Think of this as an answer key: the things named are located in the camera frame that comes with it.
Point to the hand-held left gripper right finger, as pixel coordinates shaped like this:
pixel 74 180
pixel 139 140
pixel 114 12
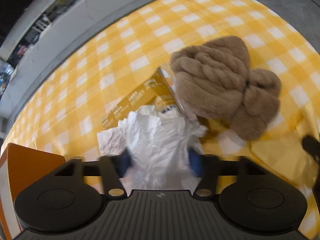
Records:
pixel 195 165

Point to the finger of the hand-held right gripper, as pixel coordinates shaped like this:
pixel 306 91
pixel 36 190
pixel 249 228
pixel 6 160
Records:
pixel 311 145

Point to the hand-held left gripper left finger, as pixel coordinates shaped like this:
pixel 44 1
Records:
pixel 125 163

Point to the white cloth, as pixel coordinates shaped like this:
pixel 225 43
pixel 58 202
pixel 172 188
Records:
pixel 155 140

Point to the white storage bin orange rim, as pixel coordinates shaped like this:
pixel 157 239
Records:
pixel 25 165

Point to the yellow printed carton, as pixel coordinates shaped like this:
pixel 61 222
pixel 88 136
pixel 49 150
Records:
pixel 140 97

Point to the brown teddy bear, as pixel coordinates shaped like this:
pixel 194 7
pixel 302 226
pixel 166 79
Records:
pixel 212 80

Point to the yellow checkered tablecloth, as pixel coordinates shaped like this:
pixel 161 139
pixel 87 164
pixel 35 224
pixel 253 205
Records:
pixel 150 30

